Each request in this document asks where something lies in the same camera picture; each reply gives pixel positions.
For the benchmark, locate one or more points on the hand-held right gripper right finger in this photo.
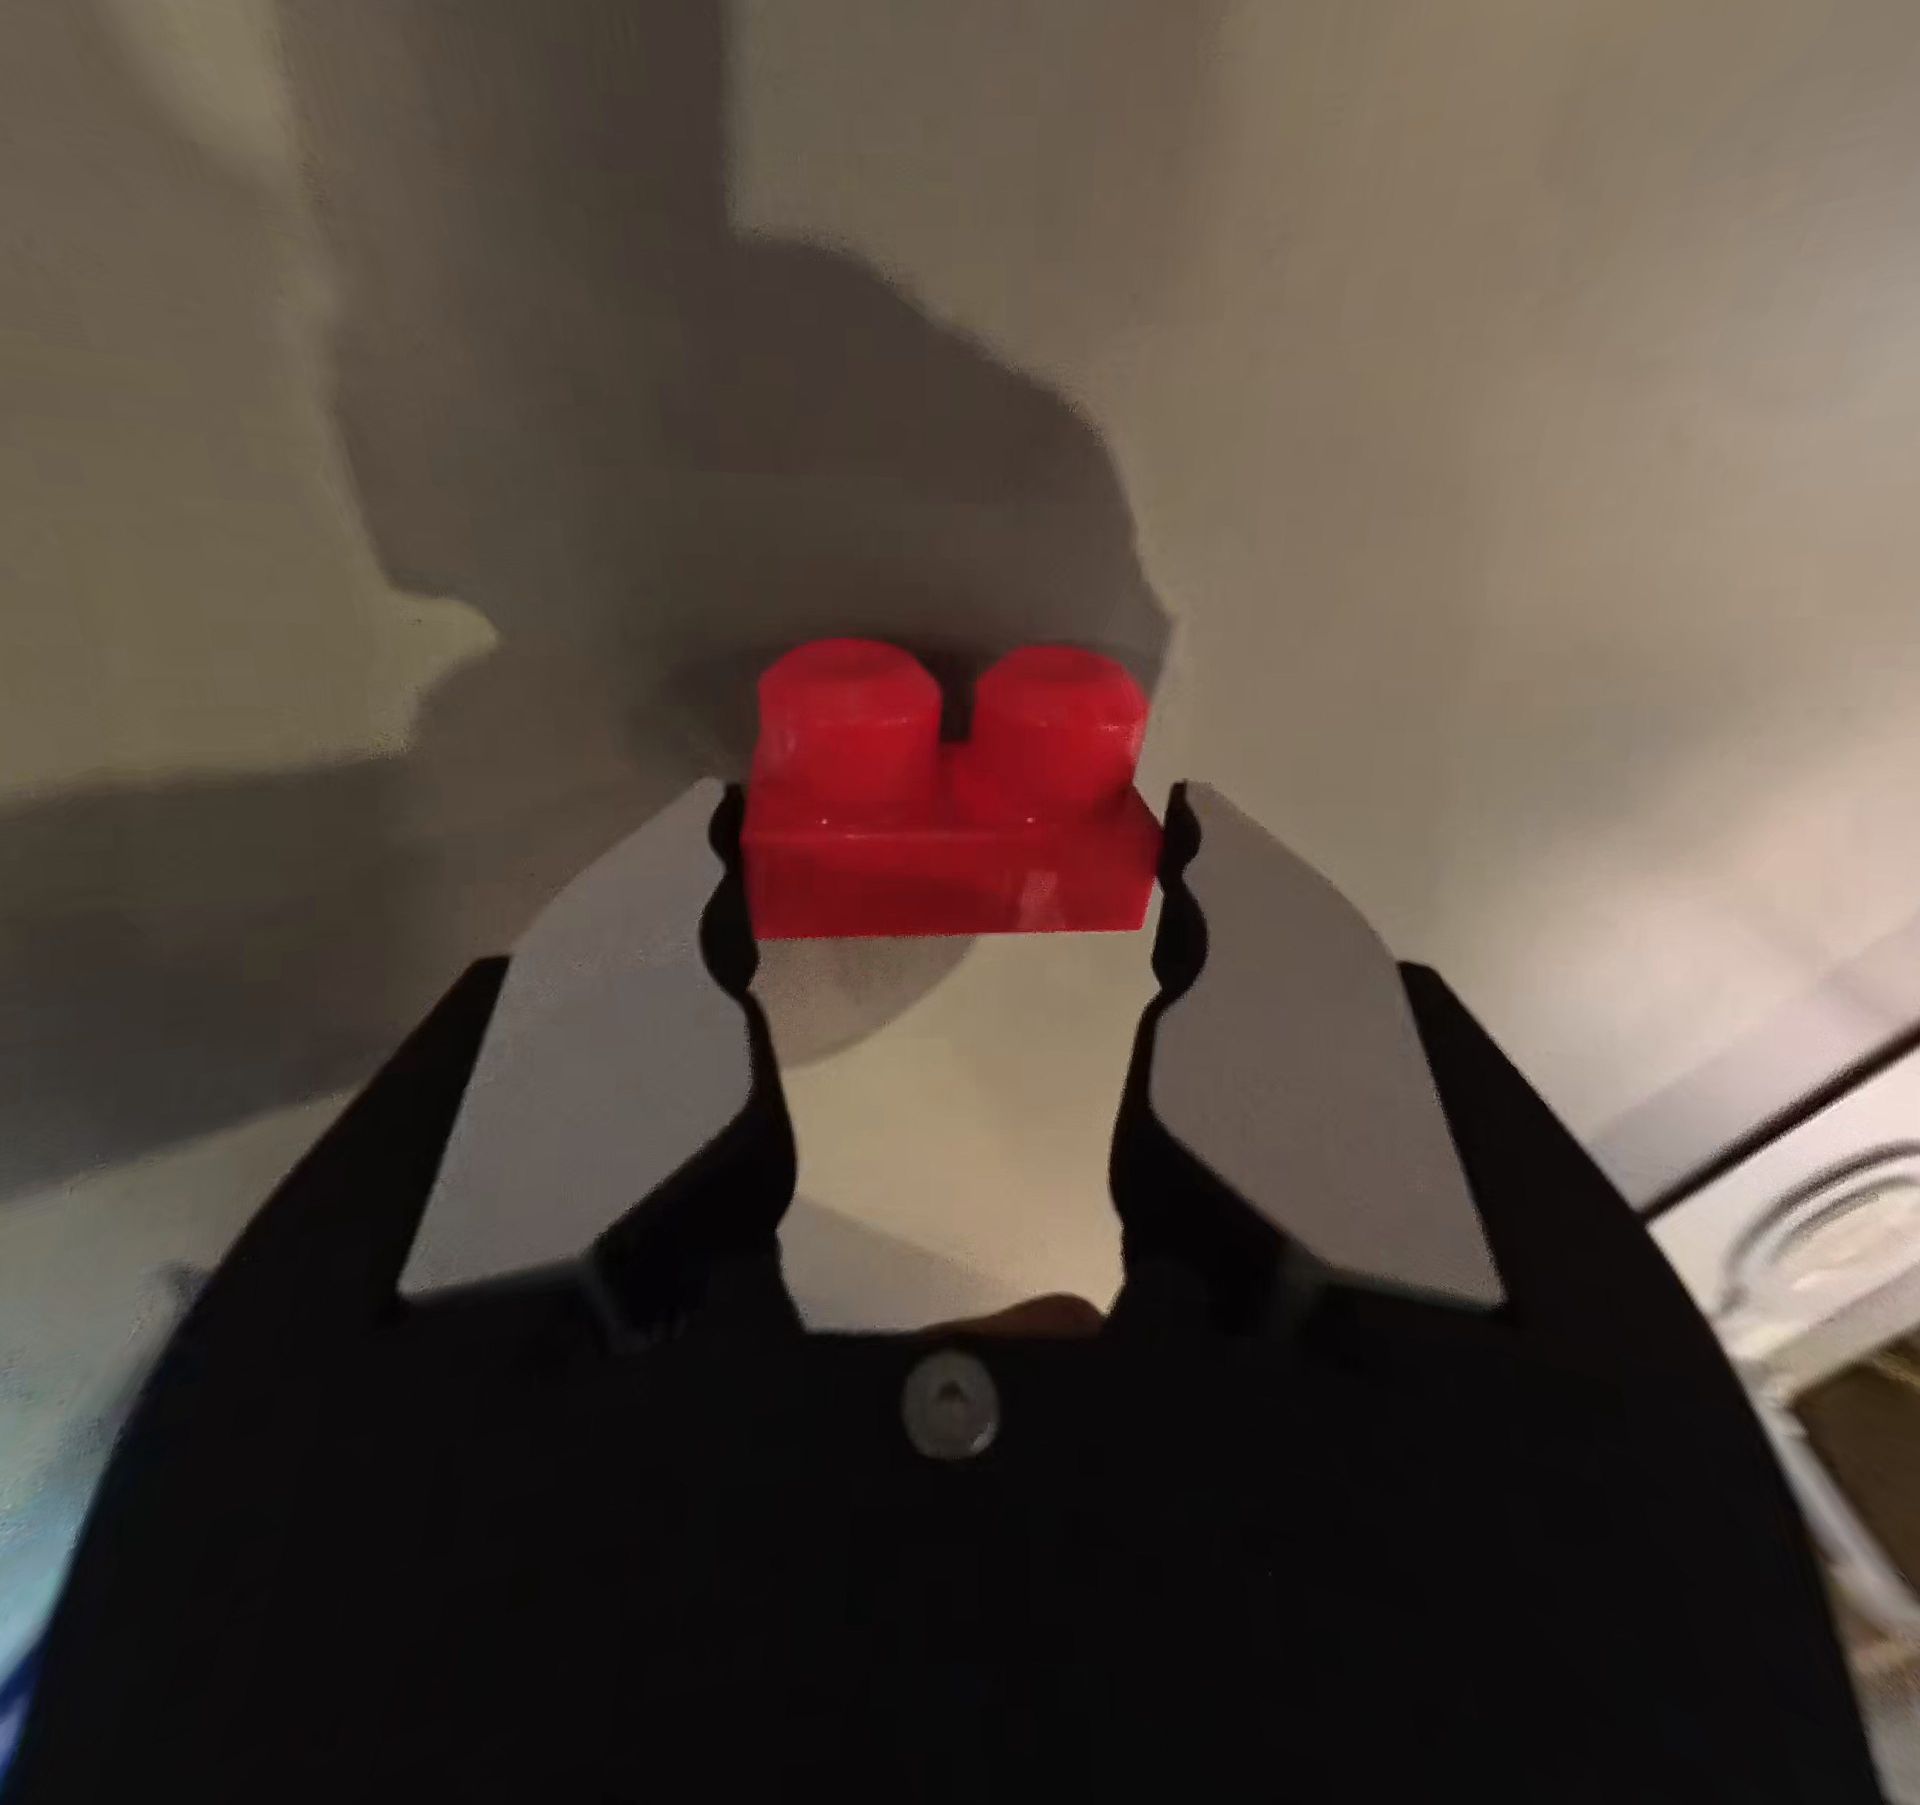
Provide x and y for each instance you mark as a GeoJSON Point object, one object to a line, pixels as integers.
{"type": "Point", "coordinates": [1305, 1086]}

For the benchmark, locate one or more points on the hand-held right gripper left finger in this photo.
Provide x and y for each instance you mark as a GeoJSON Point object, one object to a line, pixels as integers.
{"type": "Point", "coordinates": [599, 1086]}

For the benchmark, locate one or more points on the red two-stud toy block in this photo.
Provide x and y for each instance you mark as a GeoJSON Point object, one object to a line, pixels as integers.
{"type": "Point", "coordinates": [931, 860]}

